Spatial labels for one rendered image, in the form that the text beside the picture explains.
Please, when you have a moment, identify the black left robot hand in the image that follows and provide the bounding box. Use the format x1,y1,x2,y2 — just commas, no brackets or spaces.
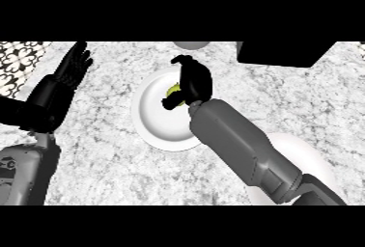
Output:
50,41,96,89

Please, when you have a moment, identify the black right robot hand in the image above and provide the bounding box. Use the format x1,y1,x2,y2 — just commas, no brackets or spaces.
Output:
159,54,214,112

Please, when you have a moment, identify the yellow-green pear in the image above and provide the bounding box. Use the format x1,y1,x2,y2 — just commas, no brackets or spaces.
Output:
165,82,186,107

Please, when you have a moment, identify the white round plate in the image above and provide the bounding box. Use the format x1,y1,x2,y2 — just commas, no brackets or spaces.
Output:
130,67,215,152
243,131,348,206

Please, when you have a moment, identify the grey round bowl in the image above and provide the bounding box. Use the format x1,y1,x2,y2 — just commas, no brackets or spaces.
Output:
171,41,211,51

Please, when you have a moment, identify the black box appliance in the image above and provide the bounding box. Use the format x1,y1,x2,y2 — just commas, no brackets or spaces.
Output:
235,41,338,69

